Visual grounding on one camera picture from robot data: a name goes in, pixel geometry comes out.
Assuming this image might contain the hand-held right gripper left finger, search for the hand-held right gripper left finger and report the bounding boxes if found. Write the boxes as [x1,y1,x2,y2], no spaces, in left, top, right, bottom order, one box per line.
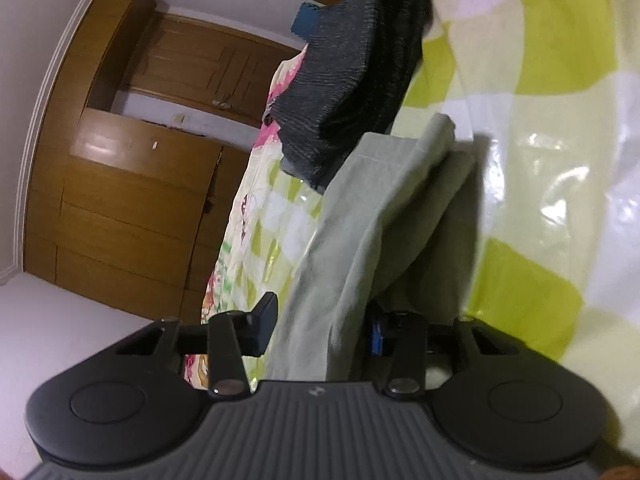
[116,291,279,401]

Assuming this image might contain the brown wooden wardrobe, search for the brown wooden wardrobe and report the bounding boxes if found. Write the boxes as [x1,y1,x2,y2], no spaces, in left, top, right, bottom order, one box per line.
[22,107,252,332]

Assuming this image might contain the cartoon printed quilt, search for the cartoon printed quilt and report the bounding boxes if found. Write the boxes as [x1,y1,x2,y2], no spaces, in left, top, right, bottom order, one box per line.
[182,42,328,392]

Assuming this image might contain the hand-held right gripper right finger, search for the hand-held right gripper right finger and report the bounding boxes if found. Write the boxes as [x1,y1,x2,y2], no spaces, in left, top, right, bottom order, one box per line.
[367,310,527,401]

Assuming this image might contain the dark grey knit cloth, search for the dark grey knit cloth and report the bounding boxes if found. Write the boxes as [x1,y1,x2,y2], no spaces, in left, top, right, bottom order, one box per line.
[265,0,434,194]

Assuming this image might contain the grey-green pants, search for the grey-green pants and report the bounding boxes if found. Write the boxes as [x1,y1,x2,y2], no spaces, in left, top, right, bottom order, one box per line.
[260,114,482,384]

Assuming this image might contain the blue foam mat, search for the blue foam mat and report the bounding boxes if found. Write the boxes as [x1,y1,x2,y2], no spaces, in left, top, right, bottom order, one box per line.
[291,2,332,37]

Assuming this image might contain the green checkered plastic sheet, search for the green checkered plastic sheet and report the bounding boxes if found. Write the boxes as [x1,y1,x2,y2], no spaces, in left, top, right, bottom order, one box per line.
[220,0,640,433]

